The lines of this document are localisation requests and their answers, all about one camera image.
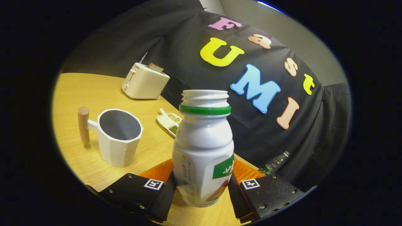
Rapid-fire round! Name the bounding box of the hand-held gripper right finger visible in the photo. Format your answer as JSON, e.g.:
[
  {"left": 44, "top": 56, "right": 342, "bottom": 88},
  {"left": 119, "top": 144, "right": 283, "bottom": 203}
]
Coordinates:
[{"left": 228, "top": 159, "right": 307, "bottom": 224}]

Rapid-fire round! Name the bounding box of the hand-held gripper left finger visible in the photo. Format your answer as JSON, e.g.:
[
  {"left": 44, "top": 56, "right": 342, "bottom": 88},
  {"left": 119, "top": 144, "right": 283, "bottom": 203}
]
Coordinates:
[{"left": 94, "top": 159, "right": 177, "bottom": 223}]

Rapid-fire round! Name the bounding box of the white juice bottle green ring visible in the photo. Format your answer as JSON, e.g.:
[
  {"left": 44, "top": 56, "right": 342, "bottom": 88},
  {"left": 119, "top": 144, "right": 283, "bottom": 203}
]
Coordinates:
[{"left": 172, "top": 89, "right": 235, "bottom": 207}]

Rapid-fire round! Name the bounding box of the white cup wooden handle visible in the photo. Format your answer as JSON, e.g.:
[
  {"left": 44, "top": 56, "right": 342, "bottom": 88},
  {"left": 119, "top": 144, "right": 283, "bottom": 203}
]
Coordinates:
[{"left": 78, "top": 106, "right": 144, "bottom": 168}]

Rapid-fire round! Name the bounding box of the clear plastic water bottle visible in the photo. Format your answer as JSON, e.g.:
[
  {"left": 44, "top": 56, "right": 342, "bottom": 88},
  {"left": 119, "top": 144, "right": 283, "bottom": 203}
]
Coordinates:
[{"left": 258, "top": 151, "right": 291, "bottom": 175}]

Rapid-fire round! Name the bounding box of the white divided bean dish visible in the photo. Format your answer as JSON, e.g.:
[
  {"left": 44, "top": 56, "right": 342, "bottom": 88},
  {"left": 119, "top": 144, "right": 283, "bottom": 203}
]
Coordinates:
[{"left": 157, "top": 108, "right": 182, "bottom": 138}]

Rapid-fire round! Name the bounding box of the cream toaster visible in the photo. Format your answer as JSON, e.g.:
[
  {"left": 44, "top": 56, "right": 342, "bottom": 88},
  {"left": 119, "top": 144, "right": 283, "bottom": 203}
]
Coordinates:
[{"left": 122, "top": 62, "right": 170, "bottom": 100}]

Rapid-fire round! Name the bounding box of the wooden table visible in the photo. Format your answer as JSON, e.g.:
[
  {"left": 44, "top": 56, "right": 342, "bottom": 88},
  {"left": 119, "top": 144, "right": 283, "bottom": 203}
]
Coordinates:
[{"left": 52, "top": 73, "right": 261, "bottom": 226}]

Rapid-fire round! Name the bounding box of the black backdrop cloth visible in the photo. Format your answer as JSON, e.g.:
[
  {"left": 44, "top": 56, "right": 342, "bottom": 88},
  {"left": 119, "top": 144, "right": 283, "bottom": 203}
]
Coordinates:
[{"left": 61, "top": 0, "right": 351, "bottom": 192}]

